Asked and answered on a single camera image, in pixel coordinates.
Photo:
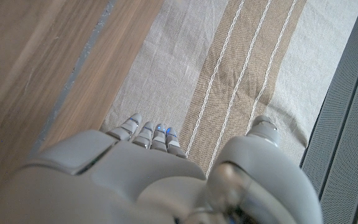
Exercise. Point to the beige striped curtain backdrop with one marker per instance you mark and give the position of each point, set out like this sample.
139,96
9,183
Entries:
228,62

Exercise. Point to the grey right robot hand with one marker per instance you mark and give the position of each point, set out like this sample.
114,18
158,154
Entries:
129,174

